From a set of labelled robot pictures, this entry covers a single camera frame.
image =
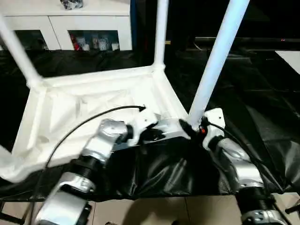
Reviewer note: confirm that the white plastic table leg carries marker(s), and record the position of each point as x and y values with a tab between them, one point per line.
215	58
16	47
161	28
4	157

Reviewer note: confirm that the white flat sheet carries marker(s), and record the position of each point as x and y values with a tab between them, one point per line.
290	61

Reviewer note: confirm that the white plastic table top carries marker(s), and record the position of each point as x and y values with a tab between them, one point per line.
70	105

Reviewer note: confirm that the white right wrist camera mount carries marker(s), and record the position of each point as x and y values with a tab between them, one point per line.
215	117

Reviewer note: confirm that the long black bar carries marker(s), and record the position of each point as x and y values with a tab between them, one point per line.
253	39

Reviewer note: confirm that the dark folding stand frame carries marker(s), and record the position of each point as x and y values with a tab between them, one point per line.
11	213

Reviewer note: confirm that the small tan label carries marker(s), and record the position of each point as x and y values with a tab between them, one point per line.
167	42

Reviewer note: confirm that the black floor stand base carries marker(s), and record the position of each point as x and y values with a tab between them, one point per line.
293	208

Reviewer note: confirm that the red bottle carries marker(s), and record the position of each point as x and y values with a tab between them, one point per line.
74	43

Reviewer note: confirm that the dark objects on cabinet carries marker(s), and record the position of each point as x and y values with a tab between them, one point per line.
71	4

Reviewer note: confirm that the white glass-door cabinet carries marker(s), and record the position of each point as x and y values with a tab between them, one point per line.
58	23

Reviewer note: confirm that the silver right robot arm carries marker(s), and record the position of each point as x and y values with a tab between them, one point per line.
243	164

